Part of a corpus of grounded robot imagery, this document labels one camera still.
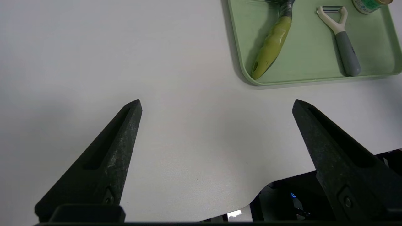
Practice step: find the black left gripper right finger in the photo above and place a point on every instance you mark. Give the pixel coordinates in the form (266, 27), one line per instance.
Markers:
(342, 169)

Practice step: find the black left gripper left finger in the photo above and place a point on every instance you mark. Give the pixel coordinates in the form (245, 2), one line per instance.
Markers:
(100, 169)

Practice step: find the small tin can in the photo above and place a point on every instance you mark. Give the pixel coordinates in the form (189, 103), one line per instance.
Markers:
(367, 5)

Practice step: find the green plastic tray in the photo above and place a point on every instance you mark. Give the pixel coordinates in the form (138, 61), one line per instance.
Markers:
(311, 50)

